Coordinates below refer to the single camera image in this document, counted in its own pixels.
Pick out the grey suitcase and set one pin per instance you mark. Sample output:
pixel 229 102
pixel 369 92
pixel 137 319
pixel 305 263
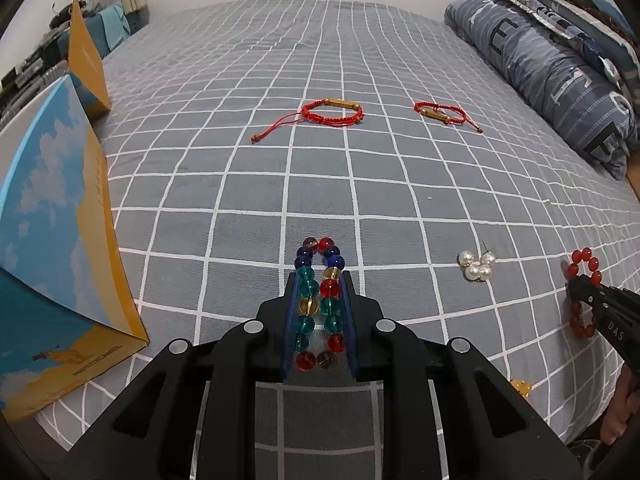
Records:
pixel 30 80

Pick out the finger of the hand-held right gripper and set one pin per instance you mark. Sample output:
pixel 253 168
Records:
pixel 617 327
pixel 587 290

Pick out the person's right hand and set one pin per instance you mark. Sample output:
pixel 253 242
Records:
pixel 619 410

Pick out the light blue cloth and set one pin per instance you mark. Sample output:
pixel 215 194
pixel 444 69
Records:
pixel 110 27

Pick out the teal suitcase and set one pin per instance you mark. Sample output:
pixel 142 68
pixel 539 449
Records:
pixel 125 22

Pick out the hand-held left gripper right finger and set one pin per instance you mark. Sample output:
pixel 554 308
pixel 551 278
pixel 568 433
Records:
pixel 348 320

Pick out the white pearl earring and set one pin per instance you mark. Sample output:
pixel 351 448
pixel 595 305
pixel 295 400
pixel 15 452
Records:
pixel 469 266
pixel 487 261

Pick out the grey checked bed sheet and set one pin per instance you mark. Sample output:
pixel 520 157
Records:
pixel 320 170

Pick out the blue and orange gift box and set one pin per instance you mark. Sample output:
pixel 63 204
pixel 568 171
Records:
pixel 45 200

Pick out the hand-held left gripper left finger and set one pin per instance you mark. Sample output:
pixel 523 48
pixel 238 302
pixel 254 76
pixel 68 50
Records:
pixel 295 310

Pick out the dark blue patterned pillow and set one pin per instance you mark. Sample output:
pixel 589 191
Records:
pixel 575 20

